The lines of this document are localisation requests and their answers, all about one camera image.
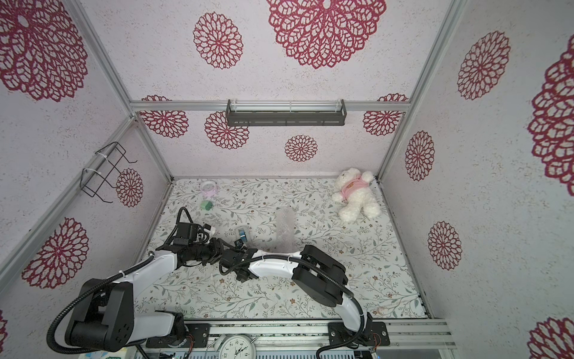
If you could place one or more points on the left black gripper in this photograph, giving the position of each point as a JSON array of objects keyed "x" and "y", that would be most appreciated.
[{"x": 217, "y": 249}]

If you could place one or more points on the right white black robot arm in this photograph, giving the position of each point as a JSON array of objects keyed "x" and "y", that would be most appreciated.
[{"x": 320, "y": 276}]

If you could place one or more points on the black wall shelf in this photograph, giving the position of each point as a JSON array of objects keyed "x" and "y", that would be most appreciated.
[{"x": 290, "y": 115}]

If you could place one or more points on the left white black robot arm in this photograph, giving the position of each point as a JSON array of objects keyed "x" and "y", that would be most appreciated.
[{"x": 103, "y": 318}]

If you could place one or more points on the black wire wall rack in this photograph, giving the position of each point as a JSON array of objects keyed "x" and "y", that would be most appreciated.
[{"x": 95, "y": 177}]

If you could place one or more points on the pink tape roll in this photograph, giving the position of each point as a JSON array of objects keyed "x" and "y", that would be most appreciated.
[{"x": 208, "y": 188}]

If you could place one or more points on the small green cube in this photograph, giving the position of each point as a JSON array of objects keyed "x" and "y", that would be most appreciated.
[{"x": 206, "y": 205}]

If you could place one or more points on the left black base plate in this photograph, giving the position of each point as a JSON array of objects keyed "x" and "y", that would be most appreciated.
[{"x": 197, "y": 334}]

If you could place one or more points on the white analog clock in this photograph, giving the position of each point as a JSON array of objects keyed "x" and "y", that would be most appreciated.
[{"x": 237, "y": 347}]

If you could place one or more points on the white teddy bear pink shirt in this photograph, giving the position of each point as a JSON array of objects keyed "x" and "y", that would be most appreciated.
[{"x": 352, "y": 188}]

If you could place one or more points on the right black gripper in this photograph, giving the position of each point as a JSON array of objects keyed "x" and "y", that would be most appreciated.
[{"x": 233, "y": 258}]

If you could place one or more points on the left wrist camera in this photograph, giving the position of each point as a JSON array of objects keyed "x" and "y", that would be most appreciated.
[{"x": 209, "y": 230}]

